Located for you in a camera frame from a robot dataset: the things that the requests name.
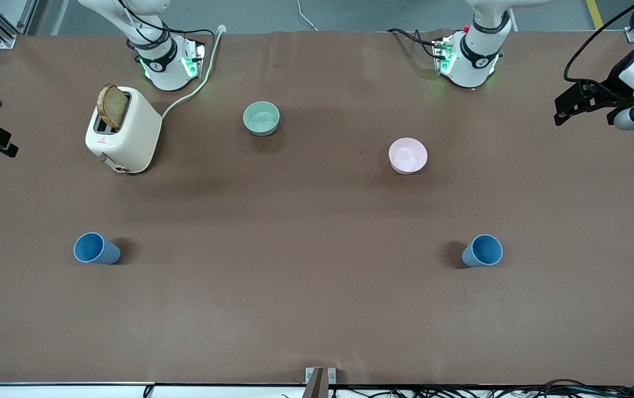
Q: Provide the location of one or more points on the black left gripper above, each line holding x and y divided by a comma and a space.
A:
619, 80

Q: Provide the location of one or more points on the blue ribbed cup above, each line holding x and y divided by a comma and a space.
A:
95, 249
482, 251

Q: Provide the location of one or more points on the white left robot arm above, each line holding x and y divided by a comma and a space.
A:
474, 61

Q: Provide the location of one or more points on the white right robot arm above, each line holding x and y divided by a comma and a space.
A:
164, 66

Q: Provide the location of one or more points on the brown bread slice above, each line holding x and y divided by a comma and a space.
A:
112, 106

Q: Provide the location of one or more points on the cream white toaster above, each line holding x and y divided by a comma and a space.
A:
129, 138

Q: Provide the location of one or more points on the pink bowl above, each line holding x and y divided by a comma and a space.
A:
408, 156

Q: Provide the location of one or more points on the green bowl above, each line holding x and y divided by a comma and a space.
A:
261, 119

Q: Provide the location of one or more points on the brown table cover sheet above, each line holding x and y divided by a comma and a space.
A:
316, 309

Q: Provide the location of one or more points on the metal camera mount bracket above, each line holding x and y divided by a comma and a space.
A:
319, 381

